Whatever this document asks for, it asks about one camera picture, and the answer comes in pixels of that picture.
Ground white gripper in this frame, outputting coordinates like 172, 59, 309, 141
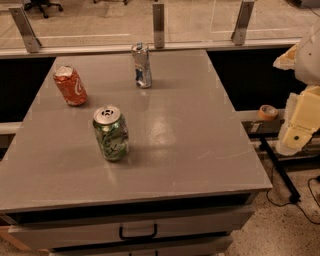
273, 44, 320, 156

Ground green soda can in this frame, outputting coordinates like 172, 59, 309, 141
93, 105, 129, 161

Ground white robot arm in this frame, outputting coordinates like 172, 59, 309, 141
273, 21, 320, 156

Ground crushed silver redbull can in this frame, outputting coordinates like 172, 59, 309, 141
131, 42, 152, 89

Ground crushed red coke can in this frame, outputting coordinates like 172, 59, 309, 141
53, 66, 87, 106

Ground orange tape roll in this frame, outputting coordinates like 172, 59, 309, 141
258, 105, 278, 121

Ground black metal stand leg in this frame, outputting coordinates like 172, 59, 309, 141
259, 137, 300, 204

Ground lower grey drawer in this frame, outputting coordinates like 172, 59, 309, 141
50, 236, 232, 256

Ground grey drawer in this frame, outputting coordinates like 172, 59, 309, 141
9, 205, 254, 249
50, 236, 232, 256

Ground upper grey drawer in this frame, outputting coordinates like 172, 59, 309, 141
9, 205, 254, 249

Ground black office chair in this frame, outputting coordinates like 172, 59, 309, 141
24, 0, 63, 19

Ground black floor cable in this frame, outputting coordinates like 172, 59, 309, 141
265, 165, 320, 226

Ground right metal bracket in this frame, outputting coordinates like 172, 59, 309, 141
231, 0, 255, 46

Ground metal bracket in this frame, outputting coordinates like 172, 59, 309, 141
9, 6, 42, 53
153, 3, 165, 49
231, 0, 255, 46

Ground middle metal bracket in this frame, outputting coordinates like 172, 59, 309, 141
153, 3, 165, 49

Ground black drawer handle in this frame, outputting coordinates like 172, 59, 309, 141
118, 224, 158, 241

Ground left metal bracket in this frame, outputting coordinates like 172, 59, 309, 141
9, 6, 42, 53

